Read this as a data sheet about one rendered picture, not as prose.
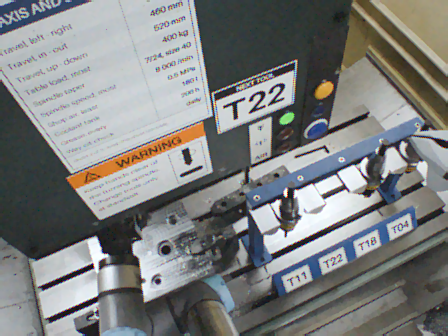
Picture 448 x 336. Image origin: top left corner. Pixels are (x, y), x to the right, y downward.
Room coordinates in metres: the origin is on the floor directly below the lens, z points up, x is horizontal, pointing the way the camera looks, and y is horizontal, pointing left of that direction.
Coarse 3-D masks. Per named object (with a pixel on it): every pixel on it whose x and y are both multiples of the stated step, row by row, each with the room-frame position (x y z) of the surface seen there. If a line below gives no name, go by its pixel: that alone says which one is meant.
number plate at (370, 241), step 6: (366, 234) 0.39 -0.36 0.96; (372, 234) 0.38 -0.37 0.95; (360, 240) 0.37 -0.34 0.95; (366, 240) 0.37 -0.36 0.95; (372, 240) 0.37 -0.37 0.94; (378, 240) 0.37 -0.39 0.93; (354, 246) 0.36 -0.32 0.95; (360, 246) 0.36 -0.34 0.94; (366, 246) 0.36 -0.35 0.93; (372, 246) 0.36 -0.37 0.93; (378, 246) 0.36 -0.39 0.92; (360, 252) 0.35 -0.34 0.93
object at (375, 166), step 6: (372, 156) 0.44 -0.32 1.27; (378, 156) 0.43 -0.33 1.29; (384, 156) 0.43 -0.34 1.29; (366, 162) 0.45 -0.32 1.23; (372, 162) 0.44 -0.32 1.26; (378, 162) 0.43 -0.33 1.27; (384, 162) 0.43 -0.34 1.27; (366, 168) 0.44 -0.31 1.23; (372, 168) 0.43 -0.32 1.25; (378, 168) 0.42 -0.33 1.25; (384, 168) 0.43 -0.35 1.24; (372, 174) 0.42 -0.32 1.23; (378, 174) 0.42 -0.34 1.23
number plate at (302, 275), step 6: (300, 270) 0.32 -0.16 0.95; (306, 270) 0.32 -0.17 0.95; (282, 276) 0.31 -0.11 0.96; (288, 276) 0.31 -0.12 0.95; (294, 276) 0.31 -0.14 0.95; (300, 276) 0.31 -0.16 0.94; (306, 276) 0.31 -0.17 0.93; (288, 282) 0.30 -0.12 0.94; (294, 282) 0.30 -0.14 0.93; (300, 282) 0.30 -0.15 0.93; (306, 282) 0.29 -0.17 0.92; (288, 288) 0.28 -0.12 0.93
